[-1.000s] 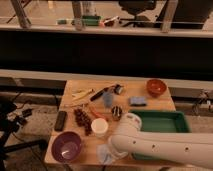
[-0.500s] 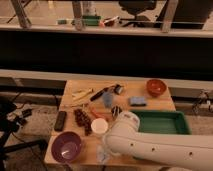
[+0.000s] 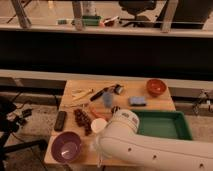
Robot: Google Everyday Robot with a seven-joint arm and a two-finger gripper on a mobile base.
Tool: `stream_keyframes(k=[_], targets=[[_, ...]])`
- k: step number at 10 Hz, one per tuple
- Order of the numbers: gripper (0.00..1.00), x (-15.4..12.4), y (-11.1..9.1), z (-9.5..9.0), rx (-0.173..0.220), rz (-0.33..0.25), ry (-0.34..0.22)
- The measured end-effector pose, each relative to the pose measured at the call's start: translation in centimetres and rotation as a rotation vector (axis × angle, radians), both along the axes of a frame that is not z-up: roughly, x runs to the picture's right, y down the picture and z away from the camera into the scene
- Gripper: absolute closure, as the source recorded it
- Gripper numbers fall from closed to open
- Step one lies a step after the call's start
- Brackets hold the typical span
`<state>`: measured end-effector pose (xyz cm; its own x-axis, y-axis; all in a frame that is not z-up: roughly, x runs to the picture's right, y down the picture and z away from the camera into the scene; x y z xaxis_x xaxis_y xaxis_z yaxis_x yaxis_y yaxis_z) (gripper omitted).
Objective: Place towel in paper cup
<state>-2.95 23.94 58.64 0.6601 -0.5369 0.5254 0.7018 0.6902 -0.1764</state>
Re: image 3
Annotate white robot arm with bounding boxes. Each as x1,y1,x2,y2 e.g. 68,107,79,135
94,109,213,171

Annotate white paper cup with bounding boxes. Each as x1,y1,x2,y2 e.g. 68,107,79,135
91,118,107,133

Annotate small black metal clip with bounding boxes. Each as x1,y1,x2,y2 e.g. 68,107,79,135
114,84,123,94

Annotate beige wooden sticks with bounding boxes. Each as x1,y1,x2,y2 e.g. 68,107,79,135
72,89,93,101

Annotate blue sponge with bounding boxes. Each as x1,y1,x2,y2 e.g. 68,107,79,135
129,96,146,106

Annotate red bowl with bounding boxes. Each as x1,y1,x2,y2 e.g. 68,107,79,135
146,79,167,97

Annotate green plastic tray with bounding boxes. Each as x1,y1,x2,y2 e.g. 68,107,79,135
134,110,193,140

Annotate black remote control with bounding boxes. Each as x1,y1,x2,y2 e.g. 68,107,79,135
54,111,67,131

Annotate green box on shelf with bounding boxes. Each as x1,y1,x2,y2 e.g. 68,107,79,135
82,16,101,26

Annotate purple bowl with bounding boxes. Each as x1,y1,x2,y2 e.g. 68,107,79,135
51,131,82,164

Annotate black office chair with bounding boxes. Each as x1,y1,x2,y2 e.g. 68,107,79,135
119,0,157,27

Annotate black handled brush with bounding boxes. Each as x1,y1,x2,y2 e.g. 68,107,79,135
90,87,114,108

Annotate red handled tool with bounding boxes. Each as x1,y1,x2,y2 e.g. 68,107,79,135
89,106,108,120

